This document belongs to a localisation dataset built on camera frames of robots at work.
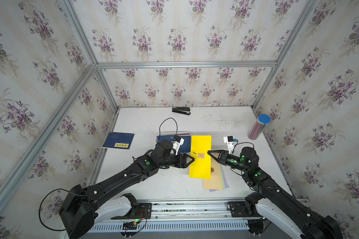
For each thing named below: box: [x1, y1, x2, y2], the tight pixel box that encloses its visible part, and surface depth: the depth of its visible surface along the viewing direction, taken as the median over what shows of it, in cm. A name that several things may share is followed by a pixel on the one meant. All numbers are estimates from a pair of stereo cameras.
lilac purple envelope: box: [208, 173, 230, 193], surface depth 83 cm
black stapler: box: [171, 106, 191, 116], surface depth 118 cm
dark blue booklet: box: [102, 131, 136, 150], surface depth 101 cm
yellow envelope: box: [188, 135, 212, 180], surface depth 75 cm
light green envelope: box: [220, 164, 226, 190], surface depth 84 cm
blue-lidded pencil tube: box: [247, 114, 272, 140], surface depth 92 cm
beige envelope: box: [202, 156, 223, 190], surface depth 84 cm
